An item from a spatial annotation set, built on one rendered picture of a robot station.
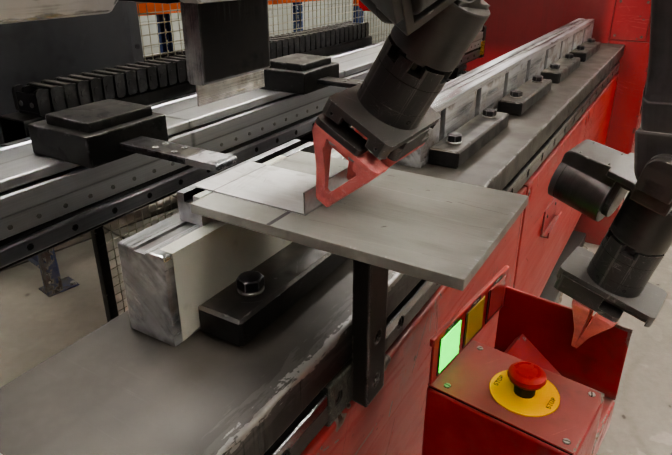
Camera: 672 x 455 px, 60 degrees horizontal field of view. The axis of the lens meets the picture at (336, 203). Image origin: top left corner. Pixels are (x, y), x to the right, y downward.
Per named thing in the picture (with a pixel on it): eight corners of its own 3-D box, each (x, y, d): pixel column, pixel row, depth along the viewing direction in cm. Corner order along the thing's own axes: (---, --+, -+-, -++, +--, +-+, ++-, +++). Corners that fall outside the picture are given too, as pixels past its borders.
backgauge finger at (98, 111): (188, 195, 59) (183, 148, 57) (32, 153, 71) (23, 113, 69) (261, 162, 69) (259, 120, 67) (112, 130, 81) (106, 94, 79)
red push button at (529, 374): (534, 415, 60) (539, 388, 58) (498, 399, 62) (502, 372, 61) (548, 394, 63) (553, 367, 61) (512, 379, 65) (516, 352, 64)
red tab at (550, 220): (548, 238, 146) (552, 213, 143) (540, 237, 147) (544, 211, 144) (561, 217, 158) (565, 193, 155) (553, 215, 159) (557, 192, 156)
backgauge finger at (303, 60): (382, 106, 93) (383, 75, 91) (253, 88, 105) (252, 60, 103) (412, 92, 103) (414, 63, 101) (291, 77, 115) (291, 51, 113)
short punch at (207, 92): (206, 107, 54) (196, -1, 50) (190, 105, 55) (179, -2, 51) (271, 87, 62) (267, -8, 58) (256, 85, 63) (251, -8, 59)
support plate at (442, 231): (463, 291, 42) (464, 279, 41) (190, 213, 54) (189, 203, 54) (527, 205, 56) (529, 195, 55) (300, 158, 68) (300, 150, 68)
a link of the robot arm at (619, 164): (689, 171, 49) (727, 136, 54) (567, 113, 55) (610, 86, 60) (634, 269, 57) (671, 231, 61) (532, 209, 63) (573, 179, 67)
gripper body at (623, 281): (571, 257, 68) (598, 205, 64) (659, 304, 64) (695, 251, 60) (552, 280, 63) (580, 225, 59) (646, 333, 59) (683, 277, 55)
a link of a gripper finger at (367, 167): (279, 186, 51) (323, 101, 45) (323, 162, 56) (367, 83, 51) (337, 237, 49) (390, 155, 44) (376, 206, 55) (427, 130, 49)
